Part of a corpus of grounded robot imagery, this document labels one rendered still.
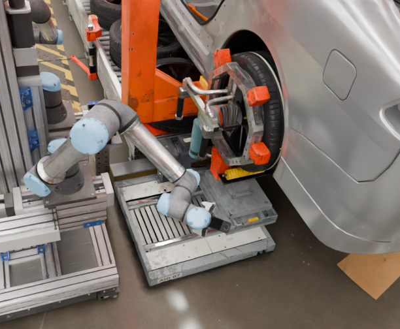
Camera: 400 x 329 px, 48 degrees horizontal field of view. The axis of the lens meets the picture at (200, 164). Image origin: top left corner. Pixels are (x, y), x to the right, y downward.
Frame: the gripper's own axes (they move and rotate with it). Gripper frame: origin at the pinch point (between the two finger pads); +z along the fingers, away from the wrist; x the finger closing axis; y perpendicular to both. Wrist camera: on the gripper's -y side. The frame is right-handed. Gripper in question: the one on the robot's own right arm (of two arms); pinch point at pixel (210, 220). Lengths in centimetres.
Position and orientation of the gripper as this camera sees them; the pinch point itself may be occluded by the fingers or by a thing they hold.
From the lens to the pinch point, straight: 191.9
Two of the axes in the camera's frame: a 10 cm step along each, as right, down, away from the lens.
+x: -3.3, 9.4, -0.9
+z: 0.9, 1.3, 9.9
